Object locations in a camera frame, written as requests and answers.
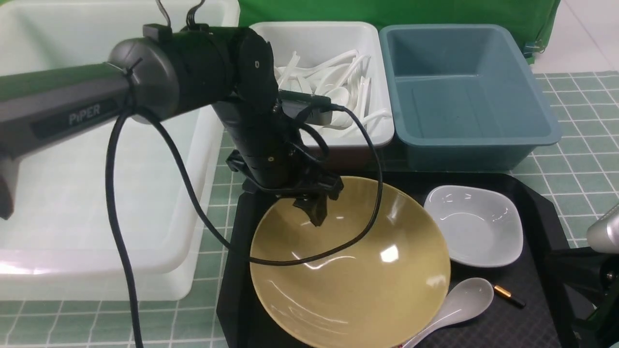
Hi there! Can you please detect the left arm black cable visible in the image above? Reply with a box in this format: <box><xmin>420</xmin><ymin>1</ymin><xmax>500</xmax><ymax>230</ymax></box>
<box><xmin>105</xmin><ymin>104</ymin><xmax>384</xmax><ymax>348</ymax></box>

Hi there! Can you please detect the small white square dish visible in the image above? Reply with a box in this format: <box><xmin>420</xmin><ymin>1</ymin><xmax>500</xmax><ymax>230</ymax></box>
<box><xmin>424</xmin><ymin>185</ymin><xmax>524</xmax><ymax>268</ymax></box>

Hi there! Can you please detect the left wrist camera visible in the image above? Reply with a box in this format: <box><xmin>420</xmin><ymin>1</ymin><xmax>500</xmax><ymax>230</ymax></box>
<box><xmin>279</xmin><ymin>90</ymin><xmax>332</xmax><ymax>126</ymax></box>

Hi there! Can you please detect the large translucent white tub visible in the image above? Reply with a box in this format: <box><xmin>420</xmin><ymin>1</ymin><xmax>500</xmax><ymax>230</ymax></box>
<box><xmin>0</xmin><ymin>0</ymin><xmax>241</xmax><ymax>301</ymax></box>

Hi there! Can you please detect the yellow noodle bowl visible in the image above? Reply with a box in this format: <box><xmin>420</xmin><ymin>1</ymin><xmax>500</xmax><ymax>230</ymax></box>
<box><xmin>250</xmin><ymin>176</ymin><xmax>451</xmax><ymax>348</ymax></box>

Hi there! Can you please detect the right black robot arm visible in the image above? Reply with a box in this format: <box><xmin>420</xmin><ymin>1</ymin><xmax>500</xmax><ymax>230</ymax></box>
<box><xmin>545</xmin><ymin>204</ymin><xmax>619</xmax><ymax>348</ymax></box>

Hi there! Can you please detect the white and brown spoon bin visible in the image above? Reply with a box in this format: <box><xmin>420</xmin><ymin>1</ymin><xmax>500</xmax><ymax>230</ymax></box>
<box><xmin>250</xmin><ymin>21</ymin><xmax>395</xmax><ymax>170</ymax></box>

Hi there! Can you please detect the white spoon at bin front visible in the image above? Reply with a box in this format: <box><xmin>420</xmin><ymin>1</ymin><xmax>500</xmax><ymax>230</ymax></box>
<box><xmin>336</xmin><ymin>109</ymin><xmax>393</xmax><ymax>137</ymax></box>

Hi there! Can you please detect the white ceramic soup spoon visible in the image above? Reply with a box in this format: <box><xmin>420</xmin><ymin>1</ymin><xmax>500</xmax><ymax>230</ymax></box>
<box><xmin>400</xmin><ymin>277</ymin><xmax>494</xmax><ymax>348</ymax></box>

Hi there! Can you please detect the green fabric backdrop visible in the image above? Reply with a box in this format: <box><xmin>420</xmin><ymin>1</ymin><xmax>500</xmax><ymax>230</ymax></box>
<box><xmin>238</xmin><ymin>0</ymin><xmax>559</xmax><ymax>77</ymax></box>

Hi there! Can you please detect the black textured serving tray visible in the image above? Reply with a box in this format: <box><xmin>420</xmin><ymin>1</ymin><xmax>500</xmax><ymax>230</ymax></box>
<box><xmin>216</xmin><ymin>172</ymin><xmax>594</xmax><ymax>348</ymax></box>

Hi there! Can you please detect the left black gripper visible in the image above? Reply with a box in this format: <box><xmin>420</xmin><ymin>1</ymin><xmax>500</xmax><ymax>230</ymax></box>
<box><xmin>214</xmin><ymin>96</ymin><xmax>343</xmax><ymax>227</ymax></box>

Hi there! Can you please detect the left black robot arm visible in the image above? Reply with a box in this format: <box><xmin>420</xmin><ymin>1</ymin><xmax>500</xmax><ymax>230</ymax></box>
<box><xmin>0</xmin><ymin>24</ymin><xmax>343</xmax><ymax>226</ymax></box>

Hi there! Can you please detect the black chopstick with gold band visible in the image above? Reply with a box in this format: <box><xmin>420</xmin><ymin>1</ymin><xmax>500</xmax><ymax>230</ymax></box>
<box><xmin>493</xmin><ymin>284</ymin><xmax>526</xmax><ymax>309</ymax></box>

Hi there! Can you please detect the teal plastic bin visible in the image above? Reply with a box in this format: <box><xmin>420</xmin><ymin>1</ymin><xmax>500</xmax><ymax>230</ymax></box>
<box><xmin>379</xmin><ymin>24</ymin><xmax>562</xmax><ymax>171</ymax></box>

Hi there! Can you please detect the green checkered table mat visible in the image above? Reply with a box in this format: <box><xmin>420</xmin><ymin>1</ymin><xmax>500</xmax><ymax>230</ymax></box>
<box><xmin>1</xmin><ymin>71</ymin><xmax>619</xmax><ymax>348</ymax></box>

